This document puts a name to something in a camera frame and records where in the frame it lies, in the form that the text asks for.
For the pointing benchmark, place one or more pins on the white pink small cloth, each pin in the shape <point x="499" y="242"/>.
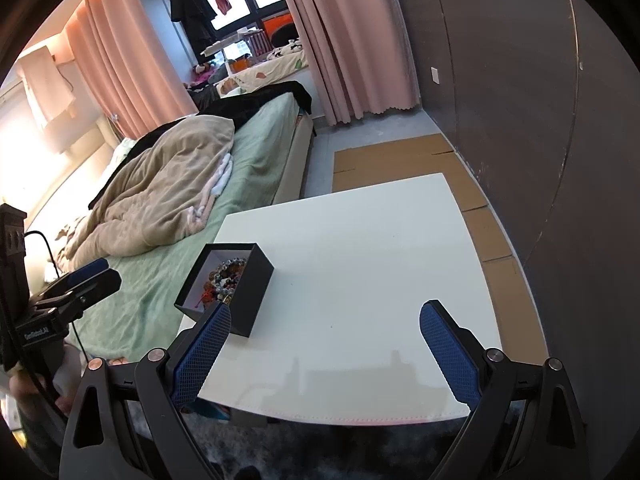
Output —
<point x="222" y="172"/>

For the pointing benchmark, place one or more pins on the white small table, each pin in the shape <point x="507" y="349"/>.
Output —
<point x="225" y="45"/>

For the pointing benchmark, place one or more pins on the orange black bag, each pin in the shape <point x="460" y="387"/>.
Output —
<point x="280" y="32"/>

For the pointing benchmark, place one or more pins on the pink cover cloth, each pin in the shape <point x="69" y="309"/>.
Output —
<point x="45" y="90"/>

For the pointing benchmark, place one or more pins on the black hanging garment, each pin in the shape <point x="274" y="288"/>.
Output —
<point x="187" y="5"/>

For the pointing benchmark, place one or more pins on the black cloth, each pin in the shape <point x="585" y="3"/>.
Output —
<point x="260" y="100"/>

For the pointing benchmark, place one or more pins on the bed with green sheet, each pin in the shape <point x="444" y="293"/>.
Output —
<point x="260" y="150"/>

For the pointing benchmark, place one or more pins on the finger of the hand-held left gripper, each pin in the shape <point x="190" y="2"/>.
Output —
<point x="87" y="270"/>
<point x="95" y="287"/>

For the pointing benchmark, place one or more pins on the black jewelry box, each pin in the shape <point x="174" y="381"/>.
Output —
<point x="252" y="300"/>

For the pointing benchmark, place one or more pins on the flat cardboard sheets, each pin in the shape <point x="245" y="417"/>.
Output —
<point x="390" y="160"/>

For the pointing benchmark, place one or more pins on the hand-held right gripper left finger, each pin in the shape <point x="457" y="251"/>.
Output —
<point x="200" y="360"/>

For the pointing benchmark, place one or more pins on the beige blanket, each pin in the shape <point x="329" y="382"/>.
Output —
<point x="160" y="185"/>

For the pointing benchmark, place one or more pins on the pink curtain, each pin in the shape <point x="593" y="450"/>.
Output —
<point x="345" y="35"/>
<point x="130" y="60"/>

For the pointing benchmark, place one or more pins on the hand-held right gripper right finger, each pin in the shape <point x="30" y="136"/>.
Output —
<point x="450" y="355"/>

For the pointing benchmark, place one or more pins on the person's left hand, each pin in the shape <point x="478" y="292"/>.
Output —
<point x="27" y="387"/>

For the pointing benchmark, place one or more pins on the white wall switch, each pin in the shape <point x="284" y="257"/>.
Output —
<point x="436" y="75"/>

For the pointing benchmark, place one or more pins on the pink stuffed toys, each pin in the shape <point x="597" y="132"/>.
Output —
<point x="202" y="75"/>

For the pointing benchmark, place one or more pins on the cream printed quilt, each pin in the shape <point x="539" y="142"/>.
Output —
<point x="270" y="67"/>

